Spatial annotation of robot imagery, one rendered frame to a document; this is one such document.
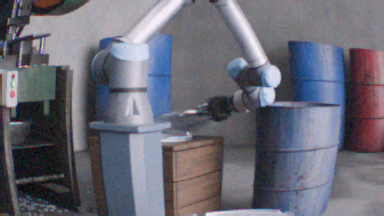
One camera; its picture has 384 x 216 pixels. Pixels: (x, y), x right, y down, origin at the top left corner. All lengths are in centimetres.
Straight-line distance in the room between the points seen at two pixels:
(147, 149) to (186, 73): 380
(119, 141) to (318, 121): 79
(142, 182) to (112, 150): 12
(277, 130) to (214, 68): 324
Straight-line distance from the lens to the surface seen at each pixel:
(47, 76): 222
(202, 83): 537
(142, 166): 165
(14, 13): 223
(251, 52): 193
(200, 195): 225
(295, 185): 213
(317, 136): 211
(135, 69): 167
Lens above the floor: 58
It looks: 3 degrees down
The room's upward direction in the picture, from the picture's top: straight up
